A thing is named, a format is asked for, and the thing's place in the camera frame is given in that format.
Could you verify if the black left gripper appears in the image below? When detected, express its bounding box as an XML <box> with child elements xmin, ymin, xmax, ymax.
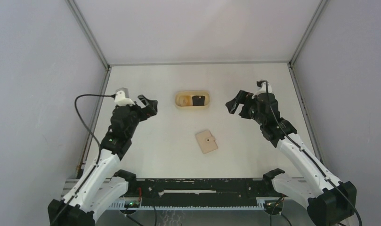
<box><xmin>123</xmin><ymin>95</ymin><xmax>157</xmax><ymax>137</ymax></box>

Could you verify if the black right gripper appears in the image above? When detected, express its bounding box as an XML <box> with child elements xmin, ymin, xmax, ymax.
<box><xmin>226</xmin><ymin>89</ymin><xmax>265</xmax><ymax>126</ymax></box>

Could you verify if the gold VIP card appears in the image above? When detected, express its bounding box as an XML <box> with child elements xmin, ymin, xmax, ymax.
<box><xmin>178</xmin><ymin>96</ymin><xmax>192</xmax><ymax>107</ymax></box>

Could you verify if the tan wooden tray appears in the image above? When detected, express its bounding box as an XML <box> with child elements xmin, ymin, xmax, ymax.
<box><xmin>175</xmin><ymin>90</ymin><xmax>211</xmax><ymax>110</ymax></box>

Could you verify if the black card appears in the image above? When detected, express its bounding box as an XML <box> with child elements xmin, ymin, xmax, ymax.
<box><xmin>192</xmin><ymin>95</ymin><xmax>205</xmax><ymax>106</ymax></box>

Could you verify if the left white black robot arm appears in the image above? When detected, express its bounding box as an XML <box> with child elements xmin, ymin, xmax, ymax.
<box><xmin>48</xmin><ymin>91</ymin><xmax>158</xmax><ymax>226</ymax></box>

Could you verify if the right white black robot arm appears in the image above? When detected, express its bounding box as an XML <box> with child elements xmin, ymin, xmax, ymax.
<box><xmin>225</xmin><ymin>90</ymin><xmax>357</xmax><ymax>226</ymax></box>

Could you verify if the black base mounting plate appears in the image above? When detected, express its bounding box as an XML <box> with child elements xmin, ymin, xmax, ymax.
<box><xmin>124</xmin><ymin>178</ymin><xmax>281</xmax><ymax>206</ymax></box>

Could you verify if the left green controller board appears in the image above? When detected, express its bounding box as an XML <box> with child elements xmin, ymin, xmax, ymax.
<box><xmin>124</xmin><ymin>201</ymin><xmax>140</xmax><ymax>209</ymax></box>

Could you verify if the green controller board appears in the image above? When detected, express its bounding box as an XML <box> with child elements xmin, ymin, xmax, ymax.
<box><xmin>264</xmin><ymin>202</ymin><xmax>283</xmax><ymax>210</ymax></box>
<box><xmin>124</xmin><ymin>201</ymin><xmax>140</xmax><ymax>209</ymax></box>

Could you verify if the right green controller board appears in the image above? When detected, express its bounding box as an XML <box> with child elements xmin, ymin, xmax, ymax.
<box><xmin>264</xmin><ymin>202</ymin><xmax>283</xmax><ymax>210</ymax></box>

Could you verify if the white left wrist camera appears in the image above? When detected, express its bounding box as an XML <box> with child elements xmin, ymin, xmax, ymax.
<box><xmin>114</xmin><ymin>88</ymin><xmax>135</xmax><ymax>106</ymax></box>

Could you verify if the back aluminium frame rail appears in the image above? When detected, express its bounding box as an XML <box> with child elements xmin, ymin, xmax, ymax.
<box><xmin>109</xmin><ymin>60</ymin><xmax>290</xmax><ymax>67</ymax></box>

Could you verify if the aluminium frame rail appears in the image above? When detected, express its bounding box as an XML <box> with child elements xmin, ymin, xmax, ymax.
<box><xmin>60</xmin><ymin>177</ymin><xmax>344</xmax><ymax>200</ymax></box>
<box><xmin>109</xmin><ymin>60</ymin><xmax>290</xmax><ymax>67</ymax></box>

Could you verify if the black left camera cable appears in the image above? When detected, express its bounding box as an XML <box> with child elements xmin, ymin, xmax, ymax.
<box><xmin>74</xmin><ymin>94</ymin><xmax>117</xmax><ymax>166</ymax></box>

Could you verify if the white cable duct strip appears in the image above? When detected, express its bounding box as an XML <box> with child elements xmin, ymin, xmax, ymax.
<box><xmin>107</xmin><ymin>199</ymin><xmax>266</xmax><ymax>210</ymax></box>

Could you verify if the aluminium frame front rail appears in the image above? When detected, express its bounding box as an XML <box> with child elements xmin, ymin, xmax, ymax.
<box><xmin>60</xmin><ymin>177</ymin><xmax>344</xmax><ymax>200</ymax></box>

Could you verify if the left aluminium frame post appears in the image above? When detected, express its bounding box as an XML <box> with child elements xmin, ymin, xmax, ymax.
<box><xmin>65</xmin><ymin>0</ymin><xmax>110</xmax><ymax>71</ymax></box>

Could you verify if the aluminium frame post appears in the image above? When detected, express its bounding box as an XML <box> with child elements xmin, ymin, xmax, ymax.
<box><xmin>288</xmin><ymin>0</ymin><xmax>330</xmax><ymax>67</ymax></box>
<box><xmin>65</xmin><ymin>0</ymin><xmax>110</xmax><ymax>71</ymax></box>

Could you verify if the right aluminium frame post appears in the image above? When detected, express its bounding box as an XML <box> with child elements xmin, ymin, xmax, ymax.
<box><xmin>288</xmin><ymin>0</ymin><xmax>330</xmax><ymax>67</ymax></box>

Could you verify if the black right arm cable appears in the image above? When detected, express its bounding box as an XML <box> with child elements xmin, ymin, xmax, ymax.
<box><xmin>256</xmin><ymin>80</ymin><xmax>363</xmax><ymax>226</ymax></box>

